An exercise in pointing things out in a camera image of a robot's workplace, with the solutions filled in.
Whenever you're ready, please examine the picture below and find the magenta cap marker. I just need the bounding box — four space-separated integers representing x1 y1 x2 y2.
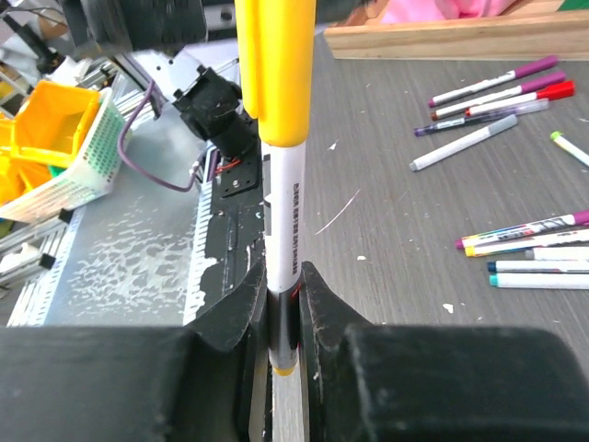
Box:
430 71 566 121
428 55 560 108

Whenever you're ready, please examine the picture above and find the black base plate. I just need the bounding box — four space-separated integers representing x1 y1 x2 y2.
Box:
196 148 263 316

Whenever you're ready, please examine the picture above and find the white grey marker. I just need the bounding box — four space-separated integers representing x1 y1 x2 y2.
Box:
410 114 518 171

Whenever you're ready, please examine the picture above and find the wooden clothes rack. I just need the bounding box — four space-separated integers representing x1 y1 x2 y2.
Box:
324 1 588 61

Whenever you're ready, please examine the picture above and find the grey cap marker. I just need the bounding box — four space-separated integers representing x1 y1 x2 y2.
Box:
525 246 589 261

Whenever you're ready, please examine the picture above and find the orange cap marker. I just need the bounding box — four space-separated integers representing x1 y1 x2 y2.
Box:
236 1 316 376

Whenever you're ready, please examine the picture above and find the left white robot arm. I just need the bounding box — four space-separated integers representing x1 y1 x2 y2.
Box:
59 0 257 159

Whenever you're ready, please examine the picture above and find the teal cap marker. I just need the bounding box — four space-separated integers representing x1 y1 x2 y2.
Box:
489 273 588 290

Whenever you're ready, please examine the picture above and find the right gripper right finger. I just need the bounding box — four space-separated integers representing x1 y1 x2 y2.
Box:
299 262 588 441

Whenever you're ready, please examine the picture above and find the green cap white marker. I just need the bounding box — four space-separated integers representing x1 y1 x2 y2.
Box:
550 131 589 167

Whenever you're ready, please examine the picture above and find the red cap marker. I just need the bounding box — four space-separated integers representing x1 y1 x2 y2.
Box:
465 80 575 117

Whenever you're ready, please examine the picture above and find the slotted cable duct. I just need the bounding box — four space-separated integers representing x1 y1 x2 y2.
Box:
8 179 222 328

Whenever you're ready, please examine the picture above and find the yellow cap marker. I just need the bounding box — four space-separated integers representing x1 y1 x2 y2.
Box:
464 228 588 257

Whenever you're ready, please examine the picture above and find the yellow plastic bin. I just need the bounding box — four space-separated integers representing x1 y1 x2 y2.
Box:
1 80 100 204

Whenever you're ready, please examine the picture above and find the dark purple marker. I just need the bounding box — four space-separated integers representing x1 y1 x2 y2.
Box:
413 99 549 137

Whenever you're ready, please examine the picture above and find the white perforated basket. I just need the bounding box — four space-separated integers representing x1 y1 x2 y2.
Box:
1 87 125 224

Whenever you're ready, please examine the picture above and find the pink shirt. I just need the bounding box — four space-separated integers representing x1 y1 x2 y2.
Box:
380 0 515 24

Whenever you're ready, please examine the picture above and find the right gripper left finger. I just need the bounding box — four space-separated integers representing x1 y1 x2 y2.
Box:
1 263 268 441

